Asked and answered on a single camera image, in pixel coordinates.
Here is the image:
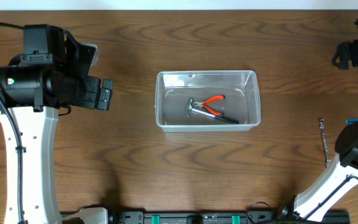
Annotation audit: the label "red handled pliers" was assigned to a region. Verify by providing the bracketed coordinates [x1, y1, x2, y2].
[193, 95, 226, 116]

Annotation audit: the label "small steel hammer black grip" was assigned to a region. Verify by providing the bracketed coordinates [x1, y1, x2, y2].
[187, 98, 239, 124]

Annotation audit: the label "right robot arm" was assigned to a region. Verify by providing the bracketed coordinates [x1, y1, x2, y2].
[275, 18, 358, 223]

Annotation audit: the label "clear plastic container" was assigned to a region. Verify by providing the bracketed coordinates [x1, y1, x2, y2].
[155, 70, 261, 132]

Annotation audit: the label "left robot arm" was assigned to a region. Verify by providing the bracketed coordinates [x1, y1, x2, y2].
[0, 24, 114, 223]

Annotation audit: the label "blue white screw box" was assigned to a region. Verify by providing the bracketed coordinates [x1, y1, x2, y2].
[346, 119, 358, 125]

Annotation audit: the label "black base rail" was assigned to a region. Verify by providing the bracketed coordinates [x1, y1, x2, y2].
[60, 210, 351, 224]

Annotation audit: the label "silver ring wrench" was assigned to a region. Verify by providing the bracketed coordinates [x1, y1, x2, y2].
[319, 119, 331, 168]

